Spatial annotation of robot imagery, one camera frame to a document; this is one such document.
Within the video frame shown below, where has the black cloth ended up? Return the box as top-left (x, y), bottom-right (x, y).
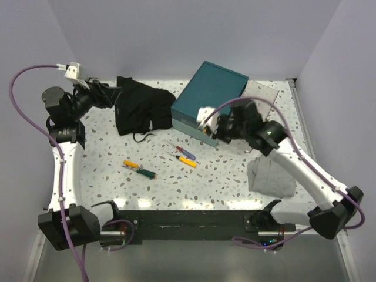
top-left (115, 76), bottom-right (176, 143)

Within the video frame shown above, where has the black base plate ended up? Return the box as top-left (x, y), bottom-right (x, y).
top-left (99, 210), bottom-right (296, 247)

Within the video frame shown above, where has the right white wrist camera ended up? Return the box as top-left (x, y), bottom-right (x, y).
top-left (196, 106), bottom-right (220, 133)

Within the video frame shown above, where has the blue red screwdriver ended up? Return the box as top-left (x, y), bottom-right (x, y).
top-left (168, 140), bottom-right (196, 161)

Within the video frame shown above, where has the teal metal box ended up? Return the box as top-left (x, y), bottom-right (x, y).
top-left (171, 61), bottom-right (249, 147)

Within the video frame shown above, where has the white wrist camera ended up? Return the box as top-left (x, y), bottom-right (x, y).
top-left (56, 62), bottom-right (90, 89)
top-left (196, 106), bottom-right (220, 133)

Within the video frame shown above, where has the green screwdriver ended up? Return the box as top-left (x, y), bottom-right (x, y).
top-left (123, 166), bottom-right (157, 180)

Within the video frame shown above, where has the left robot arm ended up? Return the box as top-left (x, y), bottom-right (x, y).
top-left (38, 80), bottom-right (122, 251)

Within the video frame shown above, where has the orange screwdriver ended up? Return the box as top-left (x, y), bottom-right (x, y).
top-left (123, 160), bottom-right (139, 169)
top-left (168, 152), bottom-right (197, 168)

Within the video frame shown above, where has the clear plastic drawer tray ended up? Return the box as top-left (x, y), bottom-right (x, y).
top-left (213, 81), bottom-right (286, 156)

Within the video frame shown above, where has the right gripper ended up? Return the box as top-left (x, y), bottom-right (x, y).
top-left (206, 115), bottom-right (248, 145)

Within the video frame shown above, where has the grey folded cloth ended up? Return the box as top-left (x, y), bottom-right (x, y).
top-left (247, 156), bottom-right (297, 198)

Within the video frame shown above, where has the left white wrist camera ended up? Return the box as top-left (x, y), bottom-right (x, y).
top-left (56, 62), bottom-right (90, 89)

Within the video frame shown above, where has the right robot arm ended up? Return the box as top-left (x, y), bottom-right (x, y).
top-left (197, 97), bottom-right (365, 239)

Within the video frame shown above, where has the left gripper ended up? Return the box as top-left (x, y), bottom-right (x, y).
top-left (69, 78), bottom-right (122, 120)

